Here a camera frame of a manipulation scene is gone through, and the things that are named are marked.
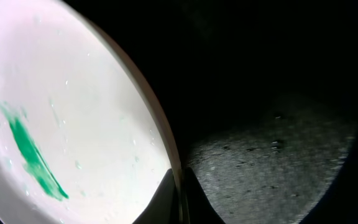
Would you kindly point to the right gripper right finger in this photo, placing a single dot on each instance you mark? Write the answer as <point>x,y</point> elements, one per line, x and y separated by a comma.
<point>199,207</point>

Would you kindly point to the round black serving tray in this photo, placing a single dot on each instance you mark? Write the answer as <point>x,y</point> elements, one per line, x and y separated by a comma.
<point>261,96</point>

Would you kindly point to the white plate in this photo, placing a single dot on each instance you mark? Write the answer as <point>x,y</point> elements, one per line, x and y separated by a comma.
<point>83,138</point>

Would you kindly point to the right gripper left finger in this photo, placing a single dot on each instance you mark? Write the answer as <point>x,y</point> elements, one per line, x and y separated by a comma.
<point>163,207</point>

